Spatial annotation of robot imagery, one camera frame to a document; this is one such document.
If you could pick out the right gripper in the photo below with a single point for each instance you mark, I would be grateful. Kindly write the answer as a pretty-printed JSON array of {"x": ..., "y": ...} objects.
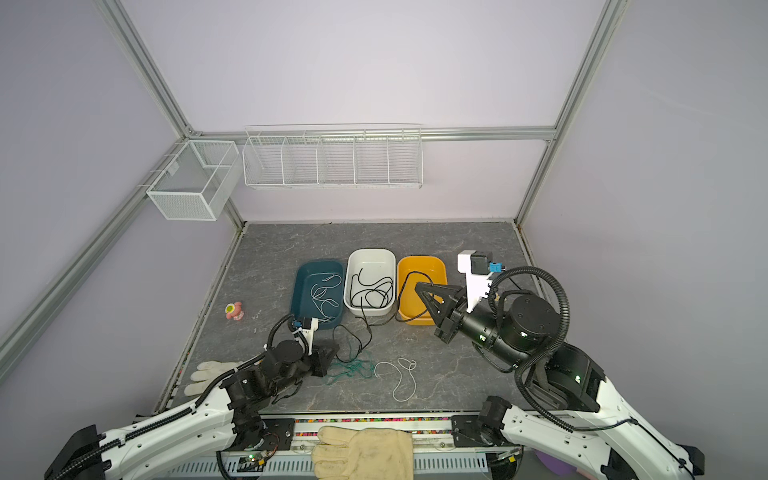
[{"x": 450, "y": 320}]

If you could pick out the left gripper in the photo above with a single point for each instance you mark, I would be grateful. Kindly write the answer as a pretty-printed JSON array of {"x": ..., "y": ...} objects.
[{"x": 322, "y": 359}]

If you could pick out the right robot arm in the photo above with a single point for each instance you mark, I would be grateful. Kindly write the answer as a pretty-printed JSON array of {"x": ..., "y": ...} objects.
[{"x": 576, "y": 414}]

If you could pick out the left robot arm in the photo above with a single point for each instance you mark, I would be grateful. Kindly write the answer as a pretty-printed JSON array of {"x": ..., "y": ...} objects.
[{"x": 225, "y": 415}]

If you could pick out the yellow plastic bin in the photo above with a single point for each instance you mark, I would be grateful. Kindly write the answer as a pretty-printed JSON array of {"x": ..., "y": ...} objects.
[{"x": 410, "y": 271}]

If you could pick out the teal plastic bin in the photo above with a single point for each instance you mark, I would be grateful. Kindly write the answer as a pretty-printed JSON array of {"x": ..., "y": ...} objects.
[{"x": 319, "y": 292}]

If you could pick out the white plastic bin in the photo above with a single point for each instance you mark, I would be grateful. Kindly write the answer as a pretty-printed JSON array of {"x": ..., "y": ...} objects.
[{"x": 369, "y": 289}]

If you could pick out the pink toy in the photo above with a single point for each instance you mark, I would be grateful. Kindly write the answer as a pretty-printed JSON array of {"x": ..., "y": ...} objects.
[{"x": 234, "y": 311}]

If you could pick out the beige leather glove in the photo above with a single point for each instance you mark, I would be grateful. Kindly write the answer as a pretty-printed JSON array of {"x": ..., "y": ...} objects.
[{"x": 371, "y": 453}]

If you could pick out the white knit glove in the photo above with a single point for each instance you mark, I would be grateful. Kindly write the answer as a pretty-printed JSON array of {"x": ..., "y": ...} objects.
[{"x": 206, "y": 373}]

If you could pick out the purple brush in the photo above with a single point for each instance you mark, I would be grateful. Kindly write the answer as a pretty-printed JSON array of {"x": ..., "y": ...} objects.
[{"x": 556, "y": 466}]

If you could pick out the small white mesh basket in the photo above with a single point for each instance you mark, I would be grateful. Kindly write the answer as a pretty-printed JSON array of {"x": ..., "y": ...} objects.
[{"x": 197, "y": 181}]

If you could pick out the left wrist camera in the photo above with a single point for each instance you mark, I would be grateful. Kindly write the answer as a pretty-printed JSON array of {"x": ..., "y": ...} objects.
[{"x": 303, "y": 329}]

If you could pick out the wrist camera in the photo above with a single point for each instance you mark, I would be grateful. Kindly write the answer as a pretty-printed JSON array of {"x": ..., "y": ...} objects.
[
  {"x": 303, "y": 329},
  {"x": 477, "y": 268}
]

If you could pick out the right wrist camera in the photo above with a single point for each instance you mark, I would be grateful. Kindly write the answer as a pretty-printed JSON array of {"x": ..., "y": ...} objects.
[{"x": 477, "y": 268}]

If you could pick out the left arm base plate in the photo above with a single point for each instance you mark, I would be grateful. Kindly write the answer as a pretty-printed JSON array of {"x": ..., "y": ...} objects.
[{"x": 274, "y": 434}]

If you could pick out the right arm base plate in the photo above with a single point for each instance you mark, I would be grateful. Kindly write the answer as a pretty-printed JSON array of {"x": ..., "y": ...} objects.
[{"x": 468, "y": 431}]

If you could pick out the long white wire basket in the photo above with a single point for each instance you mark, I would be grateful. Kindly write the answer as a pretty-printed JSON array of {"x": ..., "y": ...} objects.
[{"x": 333, "y": 156}]

